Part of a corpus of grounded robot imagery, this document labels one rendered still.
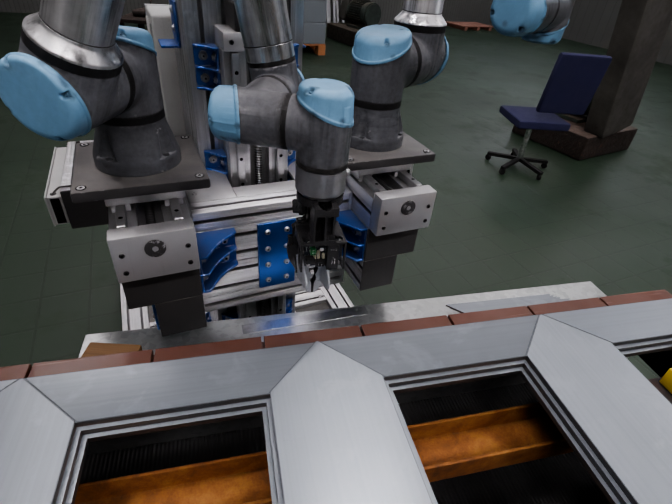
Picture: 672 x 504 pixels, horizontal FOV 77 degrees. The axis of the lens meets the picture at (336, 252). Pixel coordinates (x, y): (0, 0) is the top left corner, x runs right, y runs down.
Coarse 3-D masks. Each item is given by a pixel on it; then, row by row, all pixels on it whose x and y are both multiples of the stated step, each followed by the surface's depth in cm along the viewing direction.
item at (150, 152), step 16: (160, 112) 75; (96, 128) 74; (112, 128) 72; (128, 128) 72; (144, 128) 73; (160, 128) 76; (96, 144) 74; (112, 144) 73; (128, 144) 73; (144, 144) 74; (160, 144) 77; (176, 144) 80; (96, 160) 75; (112, 160) 74; (128, 160) 74; (144, 160) 74; (160, 160) 76; (176, 160) 80; (128, 176) 75
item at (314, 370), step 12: (300, 360) 70; (312, 360) 70; (324, 360) 70; (336, 360) 70; (348, 360) 70; (288, 372) 67; (300, 372) 68; (312, 372) 68; (324, 372) 68; (336, 372) 68; (348, 372) 68; (360, 372) 68; (372, 372) 69; (276, 384) 65; (288, 384) 66; (300, 384) 66; (312, 384) 66; (324, 384) 66
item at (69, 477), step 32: (640, 352) 80; (416, 384) 70; (448, 384) 71; (544, 384) 70; (128, 416) 60; (160, 416) 61; (192, 416) 62; (224, 416) 63; (576, 448) 63; (64, 480) 53; (608, 480) 58
